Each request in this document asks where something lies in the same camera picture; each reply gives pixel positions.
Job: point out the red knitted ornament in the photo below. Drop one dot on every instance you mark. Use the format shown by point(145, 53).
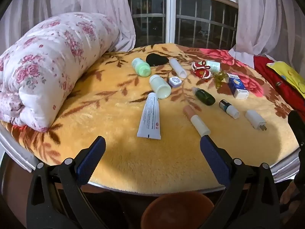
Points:
point(201, 70)

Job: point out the person's right hand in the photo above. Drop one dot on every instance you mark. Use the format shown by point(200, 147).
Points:
point(289, 193)

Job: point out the silver bed frame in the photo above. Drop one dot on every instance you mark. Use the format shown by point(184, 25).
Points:
point(19, 152)

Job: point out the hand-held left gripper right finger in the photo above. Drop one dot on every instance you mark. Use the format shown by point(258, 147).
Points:
point(214, 158)

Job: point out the black cloth pouch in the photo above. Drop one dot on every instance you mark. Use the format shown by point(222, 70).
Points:
point(156, 59)

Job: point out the red cloth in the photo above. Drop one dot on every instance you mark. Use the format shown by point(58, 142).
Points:
point(274, 81)

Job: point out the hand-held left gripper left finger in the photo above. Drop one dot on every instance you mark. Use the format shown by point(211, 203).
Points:
point(91, 158)

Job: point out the white plug adapter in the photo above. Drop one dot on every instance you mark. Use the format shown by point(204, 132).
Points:
point(255, 119)

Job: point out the yellow printed pillow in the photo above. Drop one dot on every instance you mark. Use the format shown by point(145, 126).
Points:
point(290, 74)

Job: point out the white cylindrical tube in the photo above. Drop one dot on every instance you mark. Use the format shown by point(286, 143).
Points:
point(177, 68)

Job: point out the blue and white carton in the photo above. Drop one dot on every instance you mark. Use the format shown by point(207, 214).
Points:
point(236, 86)

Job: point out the pale green jar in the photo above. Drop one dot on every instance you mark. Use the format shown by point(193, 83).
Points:
point(160, 87)

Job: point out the brown round basin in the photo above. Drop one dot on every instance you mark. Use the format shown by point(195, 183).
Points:
point(176, 210)

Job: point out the white bottle with green cap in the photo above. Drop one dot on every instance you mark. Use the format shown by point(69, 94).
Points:
point(213, 66)

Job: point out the green plastic bottle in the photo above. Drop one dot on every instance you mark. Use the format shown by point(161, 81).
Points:
point(141, 68)

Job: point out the dark green small bottle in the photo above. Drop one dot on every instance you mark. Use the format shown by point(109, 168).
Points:
point(204, 96)

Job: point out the yellow floral plush blanket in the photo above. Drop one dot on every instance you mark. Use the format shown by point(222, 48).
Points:
point(166, 157)

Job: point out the white framed barred window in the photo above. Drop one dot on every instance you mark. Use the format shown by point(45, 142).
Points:
point(170, 16)

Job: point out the white squeeze tube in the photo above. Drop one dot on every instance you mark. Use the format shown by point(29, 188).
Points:
point(150, 116)

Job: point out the dark bottle with white cap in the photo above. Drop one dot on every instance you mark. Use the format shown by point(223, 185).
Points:
point(228, 108)

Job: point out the small purple and white box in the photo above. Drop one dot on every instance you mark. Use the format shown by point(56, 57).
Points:
point(175, 81)

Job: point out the pink floral rolled quilt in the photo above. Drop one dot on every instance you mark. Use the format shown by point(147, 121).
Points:
point(47, 64)

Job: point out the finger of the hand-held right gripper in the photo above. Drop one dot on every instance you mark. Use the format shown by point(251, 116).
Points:
point(297, 128)

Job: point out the pink and white stick tube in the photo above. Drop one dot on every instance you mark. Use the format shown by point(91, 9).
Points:
point(196, 120)

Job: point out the yellow-green hair clip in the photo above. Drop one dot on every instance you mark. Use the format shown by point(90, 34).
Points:
point(219, 80)

